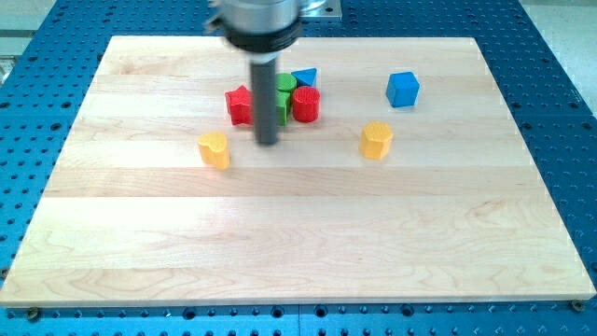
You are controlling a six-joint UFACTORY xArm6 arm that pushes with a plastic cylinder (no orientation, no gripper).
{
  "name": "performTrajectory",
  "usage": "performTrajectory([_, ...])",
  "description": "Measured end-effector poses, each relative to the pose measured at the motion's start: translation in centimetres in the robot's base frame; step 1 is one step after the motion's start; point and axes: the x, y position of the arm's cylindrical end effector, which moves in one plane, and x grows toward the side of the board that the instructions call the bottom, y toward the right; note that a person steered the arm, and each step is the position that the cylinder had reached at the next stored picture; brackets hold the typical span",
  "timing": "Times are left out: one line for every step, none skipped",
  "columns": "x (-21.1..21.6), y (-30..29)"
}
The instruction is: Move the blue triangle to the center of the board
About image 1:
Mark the board clamp screw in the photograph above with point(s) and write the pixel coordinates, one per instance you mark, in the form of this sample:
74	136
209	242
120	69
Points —
32	314
577	306

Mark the yellow heart block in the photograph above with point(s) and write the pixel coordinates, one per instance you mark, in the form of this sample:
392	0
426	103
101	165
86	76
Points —
214	149

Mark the red cylinder block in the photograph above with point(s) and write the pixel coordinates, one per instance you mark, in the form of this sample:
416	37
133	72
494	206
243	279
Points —
306	104

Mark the red star block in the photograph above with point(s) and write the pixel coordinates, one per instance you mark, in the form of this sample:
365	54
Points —
239	106

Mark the silver mounting plate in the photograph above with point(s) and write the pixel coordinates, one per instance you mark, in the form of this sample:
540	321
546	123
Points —
321	10

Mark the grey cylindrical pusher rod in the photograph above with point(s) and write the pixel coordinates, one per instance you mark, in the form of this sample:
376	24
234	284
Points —
263	85

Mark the wooden board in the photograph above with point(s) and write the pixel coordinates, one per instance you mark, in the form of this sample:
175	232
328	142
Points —
456	211

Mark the right board clamp screw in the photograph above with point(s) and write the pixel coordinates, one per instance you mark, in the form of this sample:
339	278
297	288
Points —
577	306

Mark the green star block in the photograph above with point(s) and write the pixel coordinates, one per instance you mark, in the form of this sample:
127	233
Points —
283	100

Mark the left board clamp screw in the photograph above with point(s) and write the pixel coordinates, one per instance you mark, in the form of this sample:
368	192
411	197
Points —
32	314

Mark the yellow hexagon block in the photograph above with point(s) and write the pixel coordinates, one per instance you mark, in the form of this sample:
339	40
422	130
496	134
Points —
375	140

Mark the blue triangle block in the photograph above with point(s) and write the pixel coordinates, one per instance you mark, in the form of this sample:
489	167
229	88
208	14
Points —
305	77

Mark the blue cube block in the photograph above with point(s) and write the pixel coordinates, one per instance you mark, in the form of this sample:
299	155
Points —
402	89

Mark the green cylinder block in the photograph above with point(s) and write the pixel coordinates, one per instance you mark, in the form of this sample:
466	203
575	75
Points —
286	82

